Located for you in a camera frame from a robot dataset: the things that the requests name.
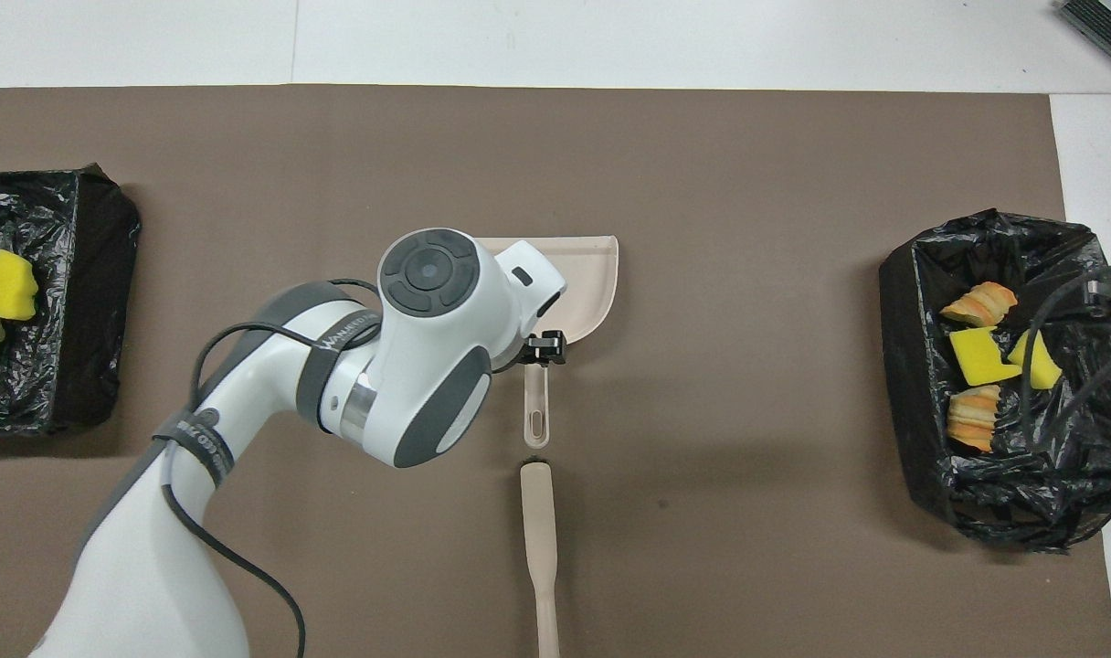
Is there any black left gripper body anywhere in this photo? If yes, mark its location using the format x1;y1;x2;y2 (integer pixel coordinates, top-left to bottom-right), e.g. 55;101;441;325
517;331;568;367

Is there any beige plastic dustpan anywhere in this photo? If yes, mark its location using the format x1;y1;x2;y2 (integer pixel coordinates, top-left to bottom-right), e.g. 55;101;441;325
473;235;620;449

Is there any yellow sponge wedge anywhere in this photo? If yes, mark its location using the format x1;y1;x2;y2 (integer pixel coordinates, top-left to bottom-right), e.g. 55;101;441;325
1007;326;1063;391

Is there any orange croissant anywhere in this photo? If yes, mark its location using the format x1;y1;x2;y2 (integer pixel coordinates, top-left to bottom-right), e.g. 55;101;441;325
939;281;1020;328

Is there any notched yellow green sponge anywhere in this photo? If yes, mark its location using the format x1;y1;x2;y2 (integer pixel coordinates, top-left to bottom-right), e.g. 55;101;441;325
948;326;1024;387

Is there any beige hand brush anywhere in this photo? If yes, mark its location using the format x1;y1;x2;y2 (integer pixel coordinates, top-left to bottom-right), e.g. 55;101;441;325
519;454;562;658

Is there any cream striped croissant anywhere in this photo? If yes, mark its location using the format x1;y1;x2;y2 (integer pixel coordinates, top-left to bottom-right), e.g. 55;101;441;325
947;384;1002;453

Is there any yellow green sponge strip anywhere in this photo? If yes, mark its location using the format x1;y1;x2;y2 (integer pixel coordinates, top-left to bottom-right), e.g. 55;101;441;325
0;249;40;322

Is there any black bag lined bin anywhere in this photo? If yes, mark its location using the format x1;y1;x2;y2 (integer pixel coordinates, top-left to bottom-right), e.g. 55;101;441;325
0;163;143;438
878;208;1111;553

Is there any brown table mat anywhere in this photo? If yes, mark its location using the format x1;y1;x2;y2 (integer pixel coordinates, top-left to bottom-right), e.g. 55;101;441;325
0;85;1111;658

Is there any dark grey ribbed box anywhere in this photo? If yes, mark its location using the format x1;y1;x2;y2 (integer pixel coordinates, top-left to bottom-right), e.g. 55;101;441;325
1058;0;1111;83

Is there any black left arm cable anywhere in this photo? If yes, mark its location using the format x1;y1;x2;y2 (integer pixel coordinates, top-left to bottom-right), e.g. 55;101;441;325
158;279;383;658

